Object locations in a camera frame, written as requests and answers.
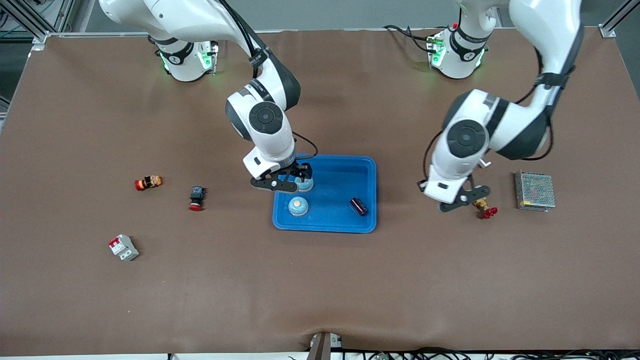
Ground brass valve red handwheel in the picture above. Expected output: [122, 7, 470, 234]
[473, 196, 499, 220]

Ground blue plastic tray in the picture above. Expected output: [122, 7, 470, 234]
[272, 153, 377, 234]

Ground perforated metal power supply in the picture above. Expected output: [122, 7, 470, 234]
[514, 170, 556, 213]

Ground brown table mat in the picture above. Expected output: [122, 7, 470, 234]
[0, 27, 640, 357]

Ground red cap orange push button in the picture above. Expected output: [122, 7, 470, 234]
[134, 175, 163, 192]

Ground white red circuit breaker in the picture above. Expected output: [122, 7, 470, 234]
[108, 234, 140, 262]

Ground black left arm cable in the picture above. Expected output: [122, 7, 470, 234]
[422, 47, 573, 183]

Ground black base cables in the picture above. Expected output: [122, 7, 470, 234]
[382, 24, 433, 53]

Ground metal table edge bracket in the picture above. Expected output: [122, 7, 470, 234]
[306, 331, 345, 360]

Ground aluminium frame profile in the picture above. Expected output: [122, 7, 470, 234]
[599, 0, 640, 39]
[0, 0, 76, 46]

